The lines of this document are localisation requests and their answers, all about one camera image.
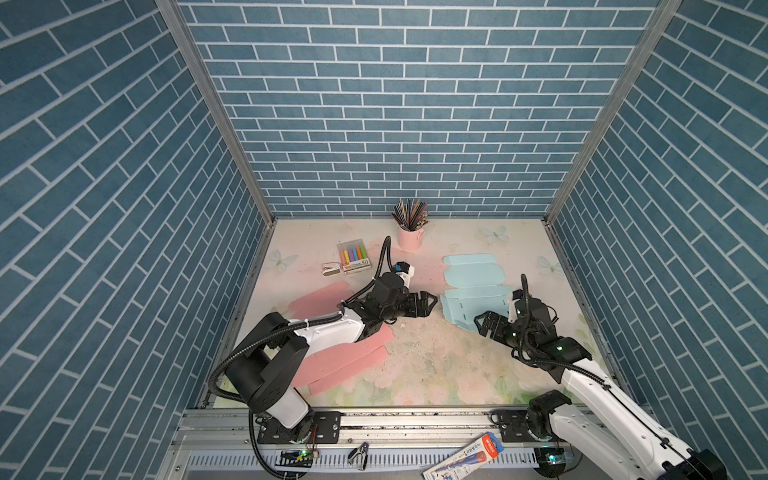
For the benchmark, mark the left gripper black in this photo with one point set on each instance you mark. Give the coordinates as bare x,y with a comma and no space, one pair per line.
423,310

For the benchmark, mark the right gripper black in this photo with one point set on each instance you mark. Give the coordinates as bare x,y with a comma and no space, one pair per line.
496,331

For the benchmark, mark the light blue paper box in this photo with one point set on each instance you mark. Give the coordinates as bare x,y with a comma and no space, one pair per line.
476,285

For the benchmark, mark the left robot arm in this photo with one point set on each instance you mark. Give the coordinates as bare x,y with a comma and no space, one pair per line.
260,370

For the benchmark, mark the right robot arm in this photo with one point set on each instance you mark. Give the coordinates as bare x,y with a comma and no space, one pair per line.
591,413

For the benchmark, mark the small white eraser box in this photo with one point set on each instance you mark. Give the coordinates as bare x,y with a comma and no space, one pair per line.
331,268

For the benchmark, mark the pink flat paper box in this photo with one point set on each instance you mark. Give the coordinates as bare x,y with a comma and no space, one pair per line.
329,368

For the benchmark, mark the pink metal pencil cup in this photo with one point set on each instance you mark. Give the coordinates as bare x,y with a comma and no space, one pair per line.
410,240

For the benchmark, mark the clear highlighter marker pack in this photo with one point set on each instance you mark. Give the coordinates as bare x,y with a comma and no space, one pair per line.
353,256

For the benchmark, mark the bundle of coloured pencils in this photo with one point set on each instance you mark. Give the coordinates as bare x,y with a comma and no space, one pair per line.
410,215

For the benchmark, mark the red blue pen package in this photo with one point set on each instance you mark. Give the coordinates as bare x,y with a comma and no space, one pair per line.
463,463

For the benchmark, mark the round black device green light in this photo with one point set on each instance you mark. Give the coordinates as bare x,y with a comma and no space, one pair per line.
551,463

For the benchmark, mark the black metal clip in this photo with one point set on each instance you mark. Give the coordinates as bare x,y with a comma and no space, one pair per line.
359,457

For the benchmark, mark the small green circuit board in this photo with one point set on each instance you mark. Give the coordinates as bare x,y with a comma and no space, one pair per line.
295,459

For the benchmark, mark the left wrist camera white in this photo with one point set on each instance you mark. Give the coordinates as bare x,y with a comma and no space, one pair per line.
405,271

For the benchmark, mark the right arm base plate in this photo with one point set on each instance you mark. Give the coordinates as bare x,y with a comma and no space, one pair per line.
523,425

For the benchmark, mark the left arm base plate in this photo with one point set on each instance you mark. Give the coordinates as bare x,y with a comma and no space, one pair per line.
317,427

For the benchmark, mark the aluminium mounting rail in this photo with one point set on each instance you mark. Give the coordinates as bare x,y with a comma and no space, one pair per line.
398,438

